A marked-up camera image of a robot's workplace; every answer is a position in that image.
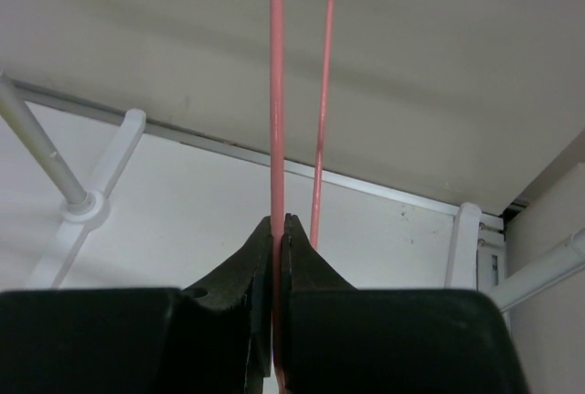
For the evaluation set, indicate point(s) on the white metal clothes rack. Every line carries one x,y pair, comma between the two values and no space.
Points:
556,265

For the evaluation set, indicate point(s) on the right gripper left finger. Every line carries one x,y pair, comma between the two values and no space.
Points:
236,297

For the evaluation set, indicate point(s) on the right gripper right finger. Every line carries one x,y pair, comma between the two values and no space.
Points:
311,339

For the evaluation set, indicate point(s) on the pink wire hanger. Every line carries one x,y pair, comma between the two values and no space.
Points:
277,185

